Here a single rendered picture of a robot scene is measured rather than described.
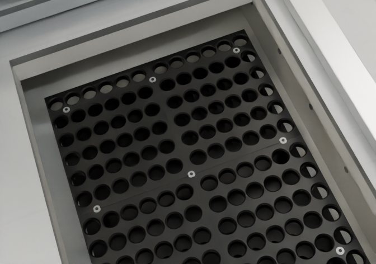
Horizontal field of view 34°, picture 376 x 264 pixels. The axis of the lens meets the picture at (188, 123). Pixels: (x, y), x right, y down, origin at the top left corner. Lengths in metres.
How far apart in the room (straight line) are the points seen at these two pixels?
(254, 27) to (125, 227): 0.25
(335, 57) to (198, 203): 0.14
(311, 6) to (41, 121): 0.27
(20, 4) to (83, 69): 0.13
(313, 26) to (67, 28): 0.19
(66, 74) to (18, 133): 0.17
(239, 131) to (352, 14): 0.12
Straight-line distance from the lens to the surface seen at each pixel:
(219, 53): 0.52
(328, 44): 0.45
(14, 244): 0.42
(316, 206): 0.45
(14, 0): 0.49
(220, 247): 0.44
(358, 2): 0.50
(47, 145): 0.57
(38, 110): 0.60
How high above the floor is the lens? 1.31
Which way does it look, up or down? 59 degrees down
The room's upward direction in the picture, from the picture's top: 10 degrees counter-clockwise
